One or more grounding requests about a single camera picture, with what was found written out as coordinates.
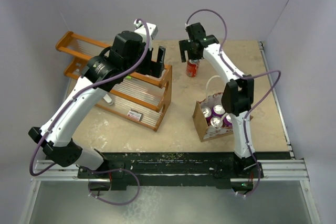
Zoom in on red cola can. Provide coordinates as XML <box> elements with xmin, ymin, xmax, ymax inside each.
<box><xmin>209</xmin><ymin>116</ymin><xmax>223</xmax><ymax>129</ymax></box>
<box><xmin>186</xmin><ymin>60</ymin><xmax>200</xmax><ymax>77</ymax></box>

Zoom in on purple fanta can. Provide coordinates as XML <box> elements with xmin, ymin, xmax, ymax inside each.
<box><xmin>201</xmin><ymin>106</ymin><xmax>212</xmax><ymax>119</ymax></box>
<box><xmin>212</xmin><ymin>104</ymin><xmax>225</xmax><ymax>118</ymax></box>
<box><xmin>223</xmin><ymin>114</ymin><xmax>233</xmax><ymax>127</ymax></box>

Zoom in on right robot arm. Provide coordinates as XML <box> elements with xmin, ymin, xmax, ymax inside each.
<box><xmin>179</xmin><ymin>32</ymin><xmax>261</xmax><ymax>177</ymax></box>

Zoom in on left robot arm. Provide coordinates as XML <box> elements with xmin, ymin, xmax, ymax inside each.
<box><xmin>28</xmin><ymin>19</ymin><xmax>165</xmax><ymax>178</ymax></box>

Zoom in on canvas tote bag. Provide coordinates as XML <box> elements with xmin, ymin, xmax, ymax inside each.
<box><xmin>192</xmin><ymin>75</ymin><xmax>254</xmax><ymax>143</ymax></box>

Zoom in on orange wooden shelf rack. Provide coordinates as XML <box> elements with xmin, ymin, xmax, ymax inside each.
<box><xmin>56</xmin><ymin>31</ymin><xmax>172</xmax><ymax>132</ymax></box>

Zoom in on small red white box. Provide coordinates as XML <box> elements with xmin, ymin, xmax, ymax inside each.
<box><xmin>127</xmin><ymin>110</ymin><xmax>143</xmax><ymax>121</ymax></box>

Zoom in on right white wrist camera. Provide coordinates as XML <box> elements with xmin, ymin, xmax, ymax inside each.
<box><xmin>185</xmin><ymin>23</ymin><xmax>206</xmax><ymax>39</ymax></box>

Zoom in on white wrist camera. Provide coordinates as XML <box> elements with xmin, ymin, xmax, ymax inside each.
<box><xmin>185</xmin><ymin>23</ymin><xmax>206</xmax><ymax>39</ymax></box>
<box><xmin>133</xmin><ymin>19</ymin><xmax>159</xmax><ymax>41</ymax></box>

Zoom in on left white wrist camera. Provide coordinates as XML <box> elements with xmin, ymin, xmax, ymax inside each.
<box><xmin>133</xmin><ymin>19</ymin><xmax>159</xmax><ymax>41</ymax></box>

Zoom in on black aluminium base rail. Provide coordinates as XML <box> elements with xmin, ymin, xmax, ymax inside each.
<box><xmin>35</xmin><ymin>152</ymin><xmax>309</xmax><ymax>192</ymax></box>

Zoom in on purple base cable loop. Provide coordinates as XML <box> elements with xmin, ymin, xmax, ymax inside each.
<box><xmin>88</xmin><ymin>168</ymin><xmax>141</xmax><ymax>206</ymax></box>

